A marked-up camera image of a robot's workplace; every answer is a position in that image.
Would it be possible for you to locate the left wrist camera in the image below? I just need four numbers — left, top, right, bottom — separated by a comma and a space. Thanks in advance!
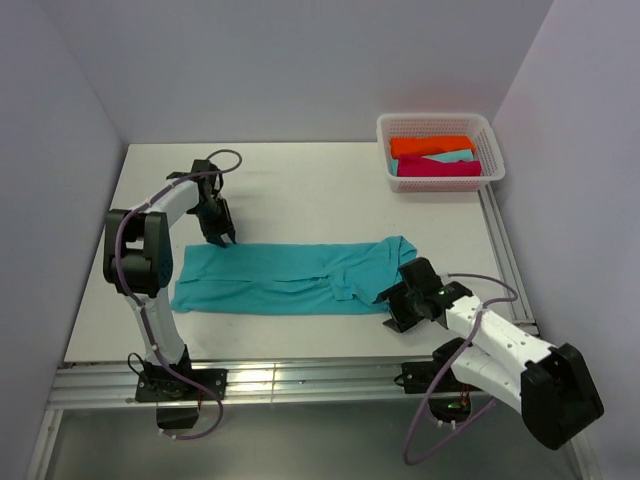
166, 159, 224, 189

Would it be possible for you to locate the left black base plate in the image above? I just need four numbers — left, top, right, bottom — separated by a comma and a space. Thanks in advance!
135, 368, 228, 403

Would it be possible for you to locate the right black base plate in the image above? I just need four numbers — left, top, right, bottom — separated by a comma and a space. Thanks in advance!
394, 361, 440, 394

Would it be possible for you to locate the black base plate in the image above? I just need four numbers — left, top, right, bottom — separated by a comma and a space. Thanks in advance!
394, 361, 440, 394
135, 368, 228, 403

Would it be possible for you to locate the aluminium rail frame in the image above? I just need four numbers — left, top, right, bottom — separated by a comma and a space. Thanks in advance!
24, 189, 601, 480

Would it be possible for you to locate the light teal rolled t shirt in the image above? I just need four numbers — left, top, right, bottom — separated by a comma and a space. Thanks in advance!
429, 149, 474, 164

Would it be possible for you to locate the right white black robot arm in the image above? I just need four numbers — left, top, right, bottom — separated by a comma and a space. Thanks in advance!
376, 282, 604, 450

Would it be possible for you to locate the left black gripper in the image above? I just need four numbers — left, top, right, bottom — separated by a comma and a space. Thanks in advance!
192, 197, 236, 248

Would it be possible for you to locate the orange rolled t shirt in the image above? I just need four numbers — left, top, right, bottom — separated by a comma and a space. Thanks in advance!
390, 135, 475, 158

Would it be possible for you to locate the white plastic basket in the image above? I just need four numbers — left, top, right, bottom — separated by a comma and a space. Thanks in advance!
376, 112, 505, 193

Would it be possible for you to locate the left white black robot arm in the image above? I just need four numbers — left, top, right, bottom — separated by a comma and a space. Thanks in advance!
103, 173, 236, 400

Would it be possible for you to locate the pink rolled t shirt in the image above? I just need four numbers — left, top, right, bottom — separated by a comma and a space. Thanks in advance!
391, 155, 482, 178

